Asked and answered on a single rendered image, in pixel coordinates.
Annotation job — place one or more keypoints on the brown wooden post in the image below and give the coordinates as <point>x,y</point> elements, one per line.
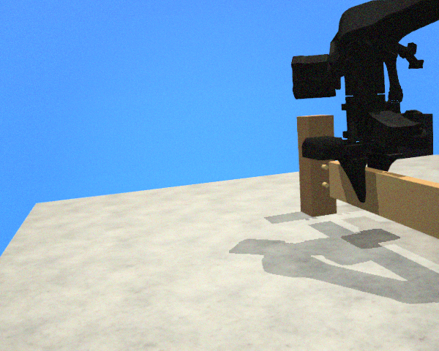
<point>315,197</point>

